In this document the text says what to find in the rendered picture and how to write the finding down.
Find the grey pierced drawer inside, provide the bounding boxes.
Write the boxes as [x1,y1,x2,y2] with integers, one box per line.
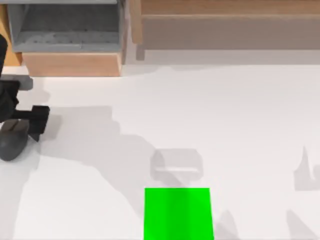
[6,0,128,66]

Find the open wooden shelf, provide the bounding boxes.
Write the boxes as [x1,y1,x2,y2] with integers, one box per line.
[131,0,320,61]

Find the wooden cupboard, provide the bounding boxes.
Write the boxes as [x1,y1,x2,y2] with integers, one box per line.
[0,4,24,68]

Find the dark grey computer mouse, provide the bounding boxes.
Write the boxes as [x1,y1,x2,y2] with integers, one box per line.
[0,118,29,162]

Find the pale wooden drawer front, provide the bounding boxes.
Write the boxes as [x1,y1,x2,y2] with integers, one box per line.
[21,51,123,77]

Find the flat green square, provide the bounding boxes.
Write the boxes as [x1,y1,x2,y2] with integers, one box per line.
[143,187,215,240]

